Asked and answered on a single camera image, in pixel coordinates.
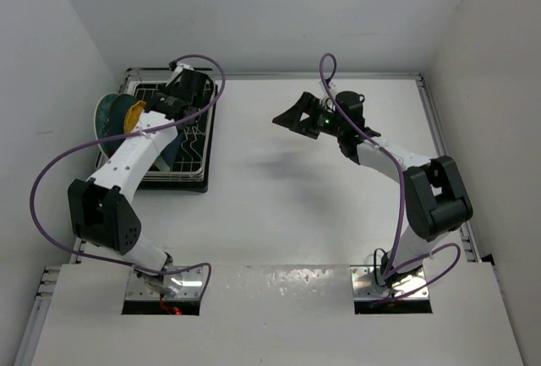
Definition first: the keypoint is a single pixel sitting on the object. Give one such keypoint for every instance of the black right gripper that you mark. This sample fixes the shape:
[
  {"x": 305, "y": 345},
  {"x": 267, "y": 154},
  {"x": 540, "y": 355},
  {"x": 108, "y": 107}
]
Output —
[{"x": 309, "y": 104}]

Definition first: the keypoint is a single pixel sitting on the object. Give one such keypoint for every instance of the yellow dotted scalloped plate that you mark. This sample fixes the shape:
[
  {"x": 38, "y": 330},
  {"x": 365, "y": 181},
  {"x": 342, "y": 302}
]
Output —
[{"x": 132, "y": 116}]

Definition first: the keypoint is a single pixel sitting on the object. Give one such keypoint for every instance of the navy leaf-shaped dish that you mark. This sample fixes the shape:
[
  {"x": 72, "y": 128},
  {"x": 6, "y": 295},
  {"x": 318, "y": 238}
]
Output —
[{"x": 169, "y": 154}]

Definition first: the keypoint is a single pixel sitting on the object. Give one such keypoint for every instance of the dark teal round plate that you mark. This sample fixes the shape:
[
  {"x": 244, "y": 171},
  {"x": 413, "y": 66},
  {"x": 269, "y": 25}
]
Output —
[{"x": 118, "y": 111}]

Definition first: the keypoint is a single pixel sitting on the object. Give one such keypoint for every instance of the red teal floral plate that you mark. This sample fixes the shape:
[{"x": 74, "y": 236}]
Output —
[{"x": 101, "y": 115}]

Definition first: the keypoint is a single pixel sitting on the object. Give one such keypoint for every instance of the pale green rectangular plate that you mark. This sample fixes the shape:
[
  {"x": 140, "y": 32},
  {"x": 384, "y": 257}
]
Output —
[{"x": 162, "y": 165}]

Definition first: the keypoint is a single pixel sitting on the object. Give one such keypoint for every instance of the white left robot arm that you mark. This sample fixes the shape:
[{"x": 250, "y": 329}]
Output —
[{"x": 144, "y": 136}]

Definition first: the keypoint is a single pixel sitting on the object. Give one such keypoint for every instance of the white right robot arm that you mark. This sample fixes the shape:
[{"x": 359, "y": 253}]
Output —
[{"x": 433, "y": 200}]

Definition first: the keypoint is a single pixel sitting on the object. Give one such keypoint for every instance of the black drip tray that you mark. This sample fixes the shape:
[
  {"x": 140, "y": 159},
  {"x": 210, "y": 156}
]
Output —
[{"x": 190, "y": 171}]

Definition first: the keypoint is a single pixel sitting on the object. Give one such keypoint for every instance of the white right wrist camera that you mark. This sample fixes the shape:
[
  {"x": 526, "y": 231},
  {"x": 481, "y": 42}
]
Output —
[{"x": 329, "y": 94}]

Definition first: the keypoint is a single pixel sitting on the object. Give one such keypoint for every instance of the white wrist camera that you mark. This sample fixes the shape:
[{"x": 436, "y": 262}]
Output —
[
  {"x": 329, "y": 94},
  {"x": 177, "y": 72}
]

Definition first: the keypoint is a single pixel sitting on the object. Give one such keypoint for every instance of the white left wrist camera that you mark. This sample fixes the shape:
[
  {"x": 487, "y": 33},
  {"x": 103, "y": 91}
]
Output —
[{"x": 177, "y": 72}]

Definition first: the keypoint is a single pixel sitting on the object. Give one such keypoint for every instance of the metal wire dish rack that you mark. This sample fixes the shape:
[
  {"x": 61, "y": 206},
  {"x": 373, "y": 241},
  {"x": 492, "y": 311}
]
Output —
[{"x": 147, "y": 74}]

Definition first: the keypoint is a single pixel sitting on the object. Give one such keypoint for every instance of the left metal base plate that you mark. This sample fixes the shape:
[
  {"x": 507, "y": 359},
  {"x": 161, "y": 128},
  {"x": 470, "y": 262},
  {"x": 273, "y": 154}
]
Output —
[{"x": 181, "y": 286}]

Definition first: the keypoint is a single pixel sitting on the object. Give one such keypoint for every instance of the metal base plate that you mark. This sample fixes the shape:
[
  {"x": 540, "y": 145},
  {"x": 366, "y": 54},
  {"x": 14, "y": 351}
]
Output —
[
  {"x": 367, "y": 285},
  {"x": 181, "y": 286}
]

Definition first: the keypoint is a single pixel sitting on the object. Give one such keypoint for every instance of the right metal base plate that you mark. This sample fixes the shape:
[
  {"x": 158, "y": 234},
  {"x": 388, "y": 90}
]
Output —
[{"x": 367, "y": 285}]

